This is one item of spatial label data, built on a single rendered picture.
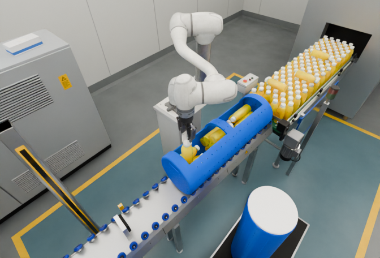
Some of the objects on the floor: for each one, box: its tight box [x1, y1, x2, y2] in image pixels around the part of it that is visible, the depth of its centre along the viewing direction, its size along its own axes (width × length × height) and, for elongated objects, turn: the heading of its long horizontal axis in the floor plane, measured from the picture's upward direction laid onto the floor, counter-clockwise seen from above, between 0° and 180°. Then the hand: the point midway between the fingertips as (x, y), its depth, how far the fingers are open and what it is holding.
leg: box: [241, 148, 258, 184], centre depth 230 cm, size 6×6×63 cm
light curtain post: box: [0, 119, 100, 235], centre depth 145 cm, size 6×6×170 cm
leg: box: [172, 223, 183, 253], centre depth 182 cm, size 6×6×63 cm
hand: (186, 138), depth 124 cm, fingers closed on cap, 4 cm apart
